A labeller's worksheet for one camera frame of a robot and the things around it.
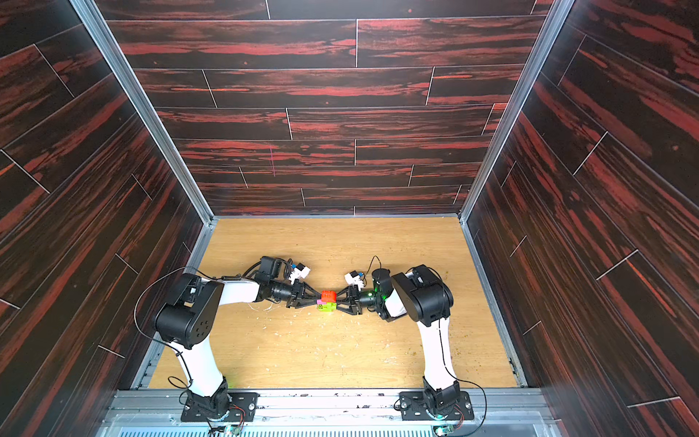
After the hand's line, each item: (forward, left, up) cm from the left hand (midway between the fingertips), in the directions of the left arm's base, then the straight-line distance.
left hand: (320, 301), depth 88 cm
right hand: (+2, -5, -4) cm, 7 cm away
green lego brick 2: (-1, -3, -2) cm, 4 cm away
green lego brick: (-1, -1, -4) cm, 4 cm away
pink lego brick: (-1, 0, 0) cm, 1 cm away
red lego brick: (0, -3, +3) cm, 4 cm away
